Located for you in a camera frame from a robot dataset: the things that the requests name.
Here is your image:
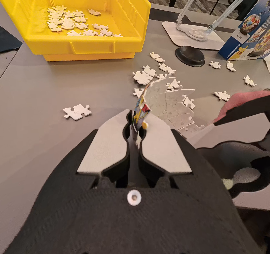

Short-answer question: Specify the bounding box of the person's right hand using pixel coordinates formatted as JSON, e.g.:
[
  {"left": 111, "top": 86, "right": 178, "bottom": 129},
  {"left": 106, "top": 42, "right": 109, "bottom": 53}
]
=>
[{"left": 217, "top": 90, "right": 270, "bottom": 122}]

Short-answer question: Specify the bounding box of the partly built puzzle ball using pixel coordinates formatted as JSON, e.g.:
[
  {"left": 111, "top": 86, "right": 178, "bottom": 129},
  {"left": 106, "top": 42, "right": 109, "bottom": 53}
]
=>
[{"left": 131, "top": 74, "right": 206, "bottom": 147}]

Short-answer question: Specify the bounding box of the yellow plastic bin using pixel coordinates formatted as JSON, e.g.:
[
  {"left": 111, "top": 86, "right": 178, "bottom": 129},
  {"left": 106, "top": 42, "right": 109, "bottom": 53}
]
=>
[{"left": 0, "top": 0, "right": 151, "bottom": 61}]

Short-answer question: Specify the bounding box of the heap of white puzzle pieces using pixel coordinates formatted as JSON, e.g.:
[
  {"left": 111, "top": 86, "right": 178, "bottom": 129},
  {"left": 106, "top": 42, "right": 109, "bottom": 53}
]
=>
[{"left": 46, "top": 5, "right": 123, "bottom": 37}]

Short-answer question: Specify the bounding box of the black round ball stand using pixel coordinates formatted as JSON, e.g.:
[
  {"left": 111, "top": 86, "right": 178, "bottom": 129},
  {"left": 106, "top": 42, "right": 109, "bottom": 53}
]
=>
[{"left": 175, "top": 45, "right": 205, "bottom": 67}]

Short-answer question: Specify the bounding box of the blue puzzle box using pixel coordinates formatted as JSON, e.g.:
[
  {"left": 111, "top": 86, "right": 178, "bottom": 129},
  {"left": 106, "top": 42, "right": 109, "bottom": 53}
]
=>
[{"left": 218, "top": 0, "right": 270, "bottom": 61}]

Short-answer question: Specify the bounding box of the white paper sheet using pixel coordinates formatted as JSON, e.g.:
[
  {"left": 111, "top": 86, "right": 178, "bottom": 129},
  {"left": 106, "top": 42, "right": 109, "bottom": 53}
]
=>
[{"left": 263, "top": 54, "right": 270, "bottom": 74}]

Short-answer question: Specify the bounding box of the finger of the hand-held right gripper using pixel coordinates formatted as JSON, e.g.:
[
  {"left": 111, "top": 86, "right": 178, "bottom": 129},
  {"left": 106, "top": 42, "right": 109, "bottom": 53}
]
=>
[
  {"left": 187, "top": 113, "right": 270, "bottom": 149},
  {"left": 229, "top": 156, "right": 270, "bottom": 198}
]

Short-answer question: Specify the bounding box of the dark flat panel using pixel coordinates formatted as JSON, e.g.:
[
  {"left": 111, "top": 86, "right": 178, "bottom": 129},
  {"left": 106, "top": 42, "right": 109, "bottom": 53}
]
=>
[{"left": 0, "top": 25, "right": 22, "bottom": 53}]

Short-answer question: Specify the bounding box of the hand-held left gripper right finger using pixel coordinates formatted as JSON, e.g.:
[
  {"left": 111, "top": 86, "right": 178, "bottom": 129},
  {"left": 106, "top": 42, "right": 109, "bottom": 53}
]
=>
[{"left": 138, "top": 114, "right": 192, "bottom": 188}]

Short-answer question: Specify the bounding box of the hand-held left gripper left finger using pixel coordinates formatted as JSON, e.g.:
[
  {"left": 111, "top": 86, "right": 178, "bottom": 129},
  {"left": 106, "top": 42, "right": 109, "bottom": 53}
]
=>
[{"left": 77, "top": 109, "right": 133, "bottom": 188}]

